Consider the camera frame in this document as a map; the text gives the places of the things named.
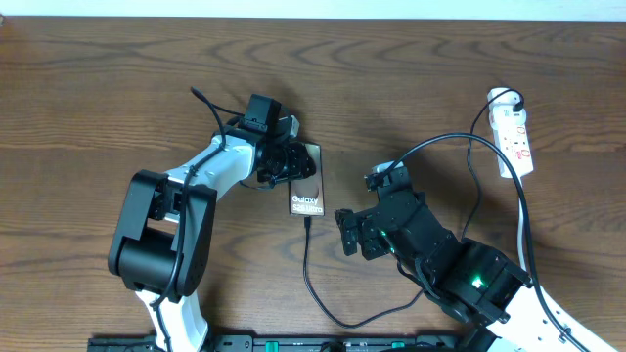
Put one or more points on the bronze Galaxy smartphone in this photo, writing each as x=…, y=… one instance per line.
x=306, y=196

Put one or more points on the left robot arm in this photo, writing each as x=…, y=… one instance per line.
x=162, y=238

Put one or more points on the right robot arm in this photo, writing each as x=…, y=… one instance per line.
x=470, y=281

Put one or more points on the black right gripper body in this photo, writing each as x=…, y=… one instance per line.
x=373, y=243

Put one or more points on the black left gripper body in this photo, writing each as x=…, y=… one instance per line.
x=285, y=164

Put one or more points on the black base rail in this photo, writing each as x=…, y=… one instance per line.
x=480, y=341

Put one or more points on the white power strip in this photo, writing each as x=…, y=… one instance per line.
x=507, y=118

